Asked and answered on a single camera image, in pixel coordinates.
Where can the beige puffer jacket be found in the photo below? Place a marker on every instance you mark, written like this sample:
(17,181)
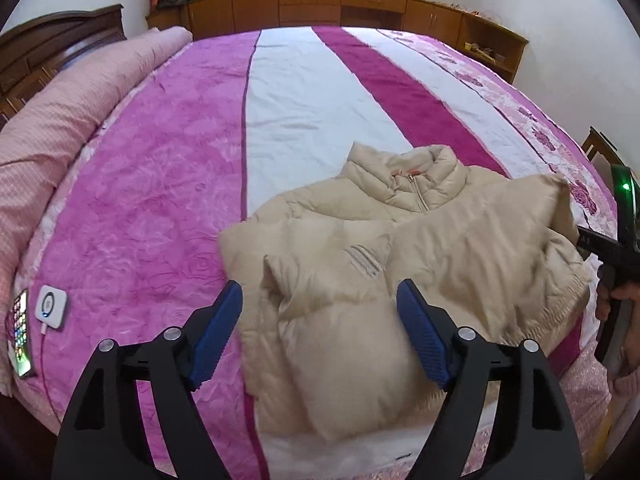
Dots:
(350,320)

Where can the dark wooden headboard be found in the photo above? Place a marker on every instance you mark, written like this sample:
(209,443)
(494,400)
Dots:
(40,45)

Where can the pink striped bedspread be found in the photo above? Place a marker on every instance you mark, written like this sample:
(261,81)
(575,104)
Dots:
(165,185)

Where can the dark grey cloth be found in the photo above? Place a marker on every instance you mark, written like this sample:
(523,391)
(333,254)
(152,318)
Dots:
(172,1)

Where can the brown wooden cabinet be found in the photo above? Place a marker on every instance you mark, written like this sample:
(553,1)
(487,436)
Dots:
(310,5)

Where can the smartphone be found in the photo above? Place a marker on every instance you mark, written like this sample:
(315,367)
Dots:
(20,330)

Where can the white power bank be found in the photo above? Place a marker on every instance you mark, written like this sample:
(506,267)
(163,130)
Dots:
(50,307)

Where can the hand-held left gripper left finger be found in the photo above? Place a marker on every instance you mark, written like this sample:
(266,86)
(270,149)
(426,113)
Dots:
(215,340)

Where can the wooden chair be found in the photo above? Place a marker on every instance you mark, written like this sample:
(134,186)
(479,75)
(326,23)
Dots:
(597,147)

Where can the small yellow shelf objects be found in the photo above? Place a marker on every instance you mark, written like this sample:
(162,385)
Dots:
(481,52)

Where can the person's right hand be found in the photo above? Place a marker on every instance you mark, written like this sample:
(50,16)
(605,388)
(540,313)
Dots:
(630,325)

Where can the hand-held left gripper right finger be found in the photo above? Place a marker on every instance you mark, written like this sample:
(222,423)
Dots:
(425,340)

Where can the rolled pink quilt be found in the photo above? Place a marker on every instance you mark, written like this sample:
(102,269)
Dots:
(60,110)

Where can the person's right forearm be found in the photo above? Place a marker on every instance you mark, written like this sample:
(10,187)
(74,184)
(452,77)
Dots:
(630,382)

